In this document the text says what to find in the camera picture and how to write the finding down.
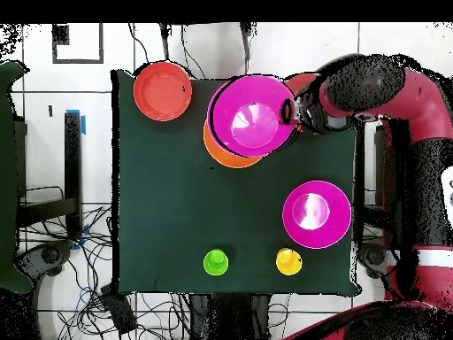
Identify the red shallow bowl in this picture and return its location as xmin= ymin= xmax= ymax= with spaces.
xmin=284 ymin=73 xmax=320 ymax=96
xmin=133 ymin=61 xmax=194 ymax=123

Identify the pink large bowl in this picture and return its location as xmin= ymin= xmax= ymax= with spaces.
xmin=206 ymin=74 xmax=299 ymax=159
xmin=281 ymin=180 xmax=353 ymax=251

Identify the orange large bowl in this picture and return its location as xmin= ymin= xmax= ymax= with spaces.
xmin=203 ymin=119 xmax=264 ymax=170

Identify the black stand leg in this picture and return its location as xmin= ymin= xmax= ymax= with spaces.
xmin=240 ymin=22 xmax=253 ymax=61
xmin=157 ymin=22 xmax=172 ymax=63

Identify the yellow plastic cup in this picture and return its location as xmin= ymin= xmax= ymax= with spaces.
xmin=275 ymin=247 xmax=303 ymax=276

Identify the dark green tablecloth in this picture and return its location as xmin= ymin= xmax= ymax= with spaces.
xmin=111 ymin=68 xmax=367 ymax=298

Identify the green plastic cup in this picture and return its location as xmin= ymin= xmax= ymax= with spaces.
xmin=202 ymin=248 xmax=230 ymax=277

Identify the blue tape strip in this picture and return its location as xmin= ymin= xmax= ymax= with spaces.
xmin=65 ymin=108 xmax=87 ymax=135

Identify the black power box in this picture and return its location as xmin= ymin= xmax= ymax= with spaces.
xmin=99 ymin=283 xmax=138 ymax=336

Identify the green cloth covered table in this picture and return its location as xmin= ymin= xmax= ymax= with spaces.
xmin=0 ymin=59 xmax=35 ymax=295

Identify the black cable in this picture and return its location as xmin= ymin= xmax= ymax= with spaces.
xmin=127 ymin=22 xmax=153 ymax=66

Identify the black pedestal foot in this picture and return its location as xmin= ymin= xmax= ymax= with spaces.
xmin=356 ymin=242 xmax=390 ymax=281
xmin=15 ymin=239 xmax=76 ymax=278

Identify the black frame stand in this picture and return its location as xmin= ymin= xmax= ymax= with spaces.
xmin=15 ymin=111 xmax=84 ymax=242

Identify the tangle of black cables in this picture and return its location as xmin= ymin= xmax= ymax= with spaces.
xmin=17 ymin=185 xmax=199 ymax=340

